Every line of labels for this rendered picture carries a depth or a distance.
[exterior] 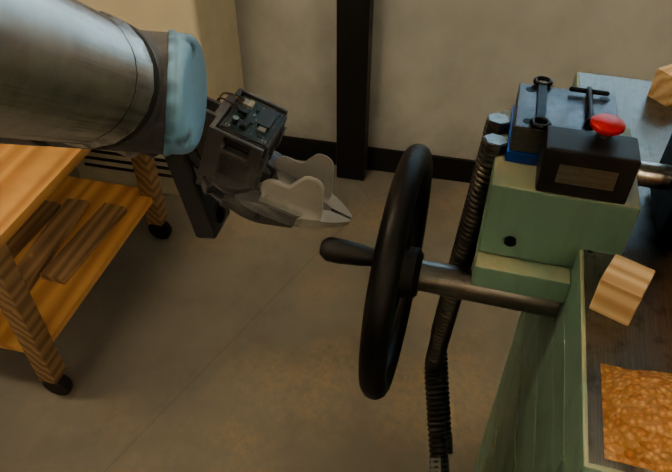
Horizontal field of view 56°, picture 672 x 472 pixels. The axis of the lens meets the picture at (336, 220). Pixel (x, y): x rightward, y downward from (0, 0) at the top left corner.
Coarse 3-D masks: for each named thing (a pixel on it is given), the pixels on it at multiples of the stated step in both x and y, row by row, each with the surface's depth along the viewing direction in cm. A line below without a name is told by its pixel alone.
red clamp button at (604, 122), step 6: (600, 114) 56; (606, 114) 56; (612, 114) 56; (594, 120) 56; (600, 120) 55; (606, 120) 55; (612, 120) 55; (618, 120) 55; (594, 126) 55; (600, 126) 55; (606, 126) 55; (612, 126) 55; (618, 126) 55; (624, 126) 55; (600, 132) 55; (606, 132) 55; (612, 132) 55; (618, 132) 55
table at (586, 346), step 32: (640, 96) 83; (640, 128) 77; (640, 192) 68; (640, 224) 64; (480, 256) 65; (576, 256) 62; (608, 256) 60; (640, 256) 60; (512, 288) 64; (544, 288) 63; (576, 288) 59; (576, 320) 56; (608, 320) 54; (640, 320) 54; (576, 352) 54; (608, 352) 52; (640, 352) 52; (576, 384) 51; (576, 416) 49; (576, 448) 47
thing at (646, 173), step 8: (664, 152) 64; (664, 160) 64; (640, 168) 61; (648, 168) 61; (656, 168) 61; (664, 168) 61; (640, 176) 61; (648, 176) 61; (656, 176) 60; (664, 176) 60; (640, 184) 61; (648, 184) 61; (656, 184) 61; (664, 184) 61; (656, 192) 64; (664, 192) 62; (656, 200) 64; (664, 200) 61; (656, 208) 63; (664, 208) 61; (656, 216) 63; (664, 216) 60; (656, 224) 62; (664, 224) 60; (664, 232) 60; (664, 240) 61
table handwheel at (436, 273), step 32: (416, 160) 63; (416, 192) 61; (384, 224) 58; (416, 224) 81; (384, 256) 57; (416, 256) 69; (384, 288) 57; (416, 288) 69; (448, 288) 69; (480, 288) 68; (384, 320) 58; (384, 352) 60; (384, 384) 64
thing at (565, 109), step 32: (576, 96) 63; (608, 96) 63; (512, 128) 62; (576, 128) 59; (512, 160) 61; (544, 160) 56; (576, 160) 55; (608, 160) 54; (640, 160) 54; (576, 192) 57; (608, 192) 56
